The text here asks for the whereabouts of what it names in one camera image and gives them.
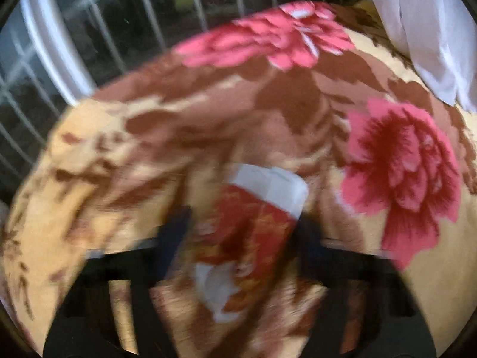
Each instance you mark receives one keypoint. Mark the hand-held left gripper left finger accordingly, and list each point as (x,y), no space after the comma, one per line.
(175,238)

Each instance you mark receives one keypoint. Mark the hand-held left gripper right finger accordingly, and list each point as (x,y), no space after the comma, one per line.
(311,244)

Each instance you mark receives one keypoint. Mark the red and white snack packet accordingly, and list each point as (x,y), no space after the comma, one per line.
(249,231)

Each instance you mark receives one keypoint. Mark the floral plush blanket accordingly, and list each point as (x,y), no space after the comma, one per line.
(279,112)

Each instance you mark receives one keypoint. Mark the white curtain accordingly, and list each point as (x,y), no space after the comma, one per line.
(428,37)

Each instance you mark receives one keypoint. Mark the white window frame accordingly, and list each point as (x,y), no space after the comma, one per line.
(56,44)

